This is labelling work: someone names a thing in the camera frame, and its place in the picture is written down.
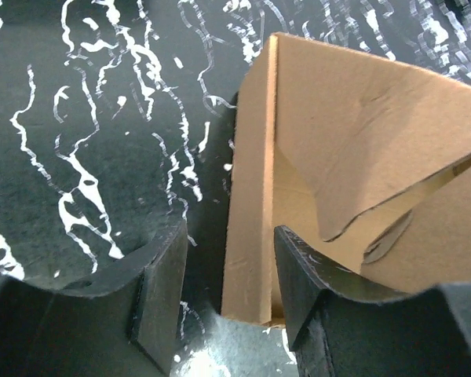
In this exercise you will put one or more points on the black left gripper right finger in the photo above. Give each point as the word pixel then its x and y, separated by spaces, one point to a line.
pixel 341 324

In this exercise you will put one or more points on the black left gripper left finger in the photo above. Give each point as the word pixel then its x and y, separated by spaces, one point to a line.
pixel 119 321

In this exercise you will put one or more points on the brown cardboard box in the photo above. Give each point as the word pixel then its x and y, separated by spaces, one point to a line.
pixel 366 159

